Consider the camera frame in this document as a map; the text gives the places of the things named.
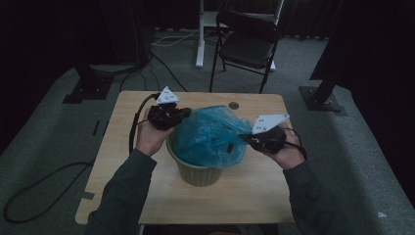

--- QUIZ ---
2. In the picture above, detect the blue plastic trash bag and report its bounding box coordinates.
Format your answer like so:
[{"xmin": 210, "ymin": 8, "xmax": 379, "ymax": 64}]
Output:
[{"xmin": 172, "ymin": 105, "xmax": 254, "ymax": 169}]

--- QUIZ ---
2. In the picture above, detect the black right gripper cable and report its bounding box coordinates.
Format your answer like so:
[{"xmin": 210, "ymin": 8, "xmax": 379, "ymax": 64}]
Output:
[{"xmin": 283, "ymin": 127, "xmax": 308, "ymax": 162}]

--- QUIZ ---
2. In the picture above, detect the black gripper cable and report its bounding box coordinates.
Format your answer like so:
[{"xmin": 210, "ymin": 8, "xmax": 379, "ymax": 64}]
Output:
[
  {"xmin": 283, "ymin": 127, "xmax": 308, "ymax": 162},
  {"xmin": 128, "ymin": 92, "xmax": 161, "ymax": 155}
]

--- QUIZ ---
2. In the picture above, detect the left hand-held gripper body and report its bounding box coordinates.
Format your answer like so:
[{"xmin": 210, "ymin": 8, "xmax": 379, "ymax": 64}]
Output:
[{"xmin": 147, "ymin": 85, "xmax": 181, "ymax": 131}]

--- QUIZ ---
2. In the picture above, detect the thin black floor cable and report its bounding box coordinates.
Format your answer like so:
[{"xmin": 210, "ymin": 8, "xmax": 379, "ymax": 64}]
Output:
[
  {"xmin": 149, "ymin": 51, "xmax": 189, "ymax": 93},
  {"xmin": 118, "ymin": 62, "xmax": 161, "ymax": 93}
]

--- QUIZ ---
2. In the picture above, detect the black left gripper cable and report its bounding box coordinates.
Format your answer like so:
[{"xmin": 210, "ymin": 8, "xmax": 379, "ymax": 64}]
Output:
[{"xmin": 128, "ymin": 92, "xmax": 161, "ymax": 155}]

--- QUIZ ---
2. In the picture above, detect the white floor cable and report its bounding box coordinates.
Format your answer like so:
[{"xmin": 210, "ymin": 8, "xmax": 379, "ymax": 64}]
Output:
[{"xmin": 151, "ymin": 28, "xmax": 201, "ymax": 47}]

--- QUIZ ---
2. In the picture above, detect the dark curtain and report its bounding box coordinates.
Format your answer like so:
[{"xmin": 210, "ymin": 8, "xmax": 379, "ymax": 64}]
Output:
[{"xmin": 279, "ymin": 0, "xmax": 344, "ymax": 41}]

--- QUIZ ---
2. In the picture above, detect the thick black floor cable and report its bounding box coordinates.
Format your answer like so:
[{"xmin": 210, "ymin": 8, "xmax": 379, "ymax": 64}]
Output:
[{"xmin": 2, "ymin": 159, "xmax": 96, "ymax": 225}]

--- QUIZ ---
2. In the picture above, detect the green plastic trash bin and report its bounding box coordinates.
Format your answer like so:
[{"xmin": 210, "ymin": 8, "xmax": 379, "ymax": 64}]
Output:
[{"xmin": 165, "ymin": 131, "xmax": 230, "ymax": 188}]

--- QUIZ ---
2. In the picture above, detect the black stand base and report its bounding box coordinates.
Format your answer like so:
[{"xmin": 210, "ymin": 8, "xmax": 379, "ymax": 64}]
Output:
[
  {"xmin": 299, "ymin": 77, "xmax": 348, "ymax": 118},
  {"xmin": 62, "ymin": 63, "xmax": 115, "ymax": 105}
]

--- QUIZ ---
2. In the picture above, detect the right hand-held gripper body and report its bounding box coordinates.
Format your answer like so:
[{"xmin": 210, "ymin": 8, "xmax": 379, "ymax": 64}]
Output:
[{"xmin": 250, "ymin": 113, "xmax": 291, "ymax": 155}]

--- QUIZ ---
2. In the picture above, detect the person's left hand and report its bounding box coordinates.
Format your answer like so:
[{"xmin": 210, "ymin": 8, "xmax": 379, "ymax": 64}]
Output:
[{"xmin": 135, "ymin": 117, "xmax": 175, "ymax": 158}]

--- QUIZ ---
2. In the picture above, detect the black folding chair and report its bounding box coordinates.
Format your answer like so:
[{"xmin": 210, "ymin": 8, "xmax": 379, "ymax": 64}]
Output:
[{"xmin": 208, "ymin": 10, "xmax": 282, "ymax": 95}]

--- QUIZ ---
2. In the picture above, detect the person's right hand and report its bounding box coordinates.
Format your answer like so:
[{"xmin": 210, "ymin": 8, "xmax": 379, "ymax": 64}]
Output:
[{"xmin": 270, "ymin": 125, "xmax": 306, "ymax": 170}]

